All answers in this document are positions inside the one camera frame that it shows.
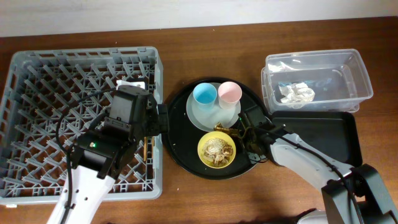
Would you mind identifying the round black tray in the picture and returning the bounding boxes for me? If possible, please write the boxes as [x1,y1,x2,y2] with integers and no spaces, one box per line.
[162,77,256,180]

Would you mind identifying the pink cup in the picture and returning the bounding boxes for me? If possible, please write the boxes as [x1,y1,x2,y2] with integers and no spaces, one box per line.
[218,82,242,110]

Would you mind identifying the clear plastic bin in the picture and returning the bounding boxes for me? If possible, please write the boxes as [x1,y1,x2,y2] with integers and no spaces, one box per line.
[261,49,373,114]

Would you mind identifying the light blue cup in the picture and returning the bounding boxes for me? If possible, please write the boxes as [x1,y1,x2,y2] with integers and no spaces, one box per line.
[193,83,218,110]

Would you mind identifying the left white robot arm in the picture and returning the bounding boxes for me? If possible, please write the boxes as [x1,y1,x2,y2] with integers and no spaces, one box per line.
[48,84,169,223]

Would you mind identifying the grey round plate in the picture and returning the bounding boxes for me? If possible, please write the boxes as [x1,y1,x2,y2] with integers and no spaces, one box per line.
[186,91,241,132]

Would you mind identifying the food scraps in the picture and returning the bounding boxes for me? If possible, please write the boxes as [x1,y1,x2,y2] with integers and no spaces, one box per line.
[202,138,233,167]

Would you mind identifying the black rectangular tray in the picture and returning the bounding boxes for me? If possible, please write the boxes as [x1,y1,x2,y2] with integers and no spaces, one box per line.
[271,111,363,167]

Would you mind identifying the grey plastic dishwasher rack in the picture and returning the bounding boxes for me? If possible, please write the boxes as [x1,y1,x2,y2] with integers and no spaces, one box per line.
[1,47,164,206]

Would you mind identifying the gold foil wrapper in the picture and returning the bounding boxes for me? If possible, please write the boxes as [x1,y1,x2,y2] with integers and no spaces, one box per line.
[213,122,241,138]

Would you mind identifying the white napkin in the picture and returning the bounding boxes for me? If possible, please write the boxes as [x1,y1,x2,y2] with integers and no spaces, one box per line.
[279,82,315,103]

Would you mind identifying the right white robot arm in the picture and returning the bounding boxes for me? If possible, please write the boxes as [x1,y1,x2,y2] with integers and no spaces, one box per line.
[239,106,397,223]

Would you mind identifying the yellow bowl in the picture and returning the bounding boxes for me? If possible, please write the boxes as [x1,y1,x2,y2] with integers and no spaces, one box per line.
[197,131,236,169]

